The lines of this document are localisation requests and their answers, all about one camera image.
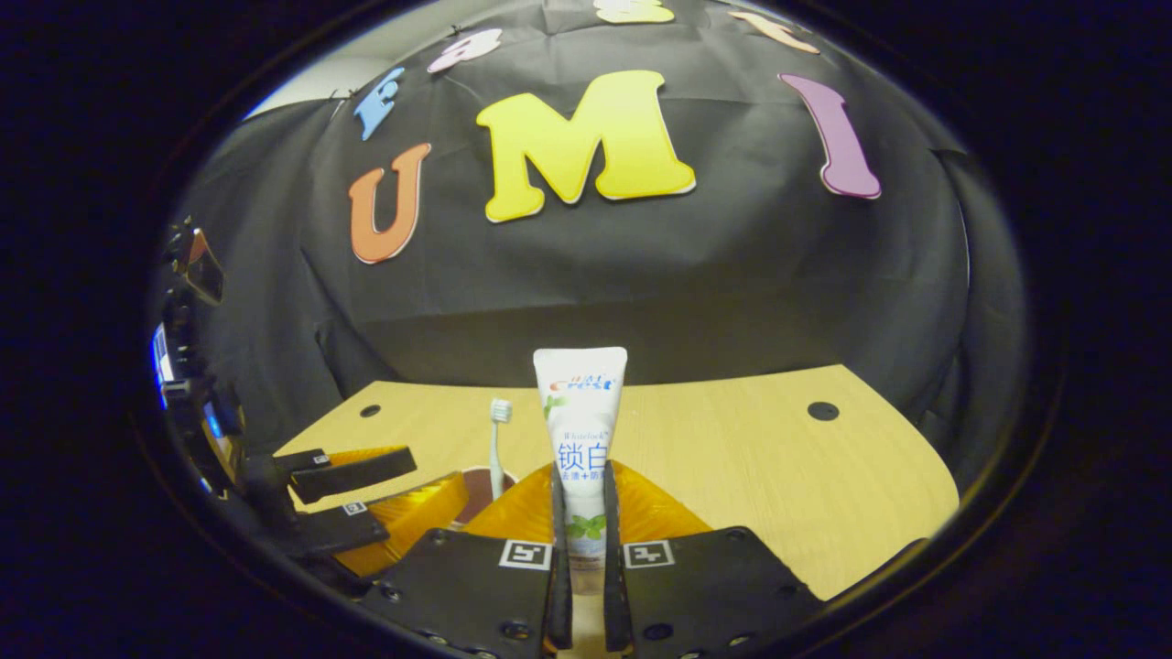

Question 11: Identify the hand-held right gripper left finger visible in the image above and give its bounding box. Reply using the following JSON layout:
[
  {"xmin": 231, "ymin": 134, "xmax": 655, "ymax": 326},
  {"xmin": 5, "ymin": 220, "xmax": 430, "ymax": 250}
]
[{"xmin": 357, "ymin": 460, "xmax": 575, "ymax": 659}]

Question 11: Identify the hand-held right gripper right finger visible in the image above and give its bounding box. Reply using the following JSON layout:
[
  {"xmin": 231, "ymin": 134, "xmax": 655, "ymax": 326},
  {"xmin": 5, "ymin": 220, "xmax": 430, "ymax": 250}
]
[{"xmin": 600, "ymin": 458, "xmax": 825, "ymax": 659}]

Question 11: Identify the beige cup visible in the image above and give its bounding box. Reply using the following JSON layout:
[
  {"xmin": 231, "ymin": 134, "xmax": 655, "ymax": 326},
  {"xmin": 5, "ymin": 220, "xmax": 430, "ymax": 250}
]
[{"xmin": 453, "ymin": 465, "xmax": 520, "ymax": 532}]

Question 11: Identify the light blue toothbrush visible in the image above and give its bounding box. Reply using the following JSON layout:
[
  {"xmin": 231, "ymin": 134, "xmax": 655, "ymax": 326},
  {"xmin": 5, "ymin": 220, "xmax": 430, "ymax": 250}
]
[{"xmin": 489, "ymin": 397, "xmax": 514, "ymax": 500}]

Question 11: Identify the white toothpaste tube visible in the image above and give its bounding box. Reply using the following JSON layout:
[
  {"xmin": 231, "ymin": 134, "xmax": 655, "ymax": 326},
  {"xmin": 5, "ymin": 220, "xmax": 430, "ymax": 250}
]
[{"xmin": 533, "ymin": 346, "xmax": 630, "ymax": 596}]

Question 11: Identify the white printed panel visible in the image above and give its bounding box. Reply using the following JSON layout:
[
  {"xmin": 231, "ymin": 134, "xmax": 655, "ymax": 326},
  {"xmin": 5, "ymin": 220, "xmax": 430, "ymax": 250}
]
[{"xmin": 151, "ymin": 322, "xmax": 177, "ymax": 408}]

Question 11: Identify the black backdrop cloth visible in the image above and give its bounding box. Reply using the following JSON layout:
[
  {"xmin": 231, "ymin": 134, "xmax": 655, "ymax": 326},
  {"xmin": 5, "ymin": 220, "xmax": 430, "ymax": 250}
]
[{"xmin": 151, "ymin": 0, "xmax": 1031, "ymax": 495}]

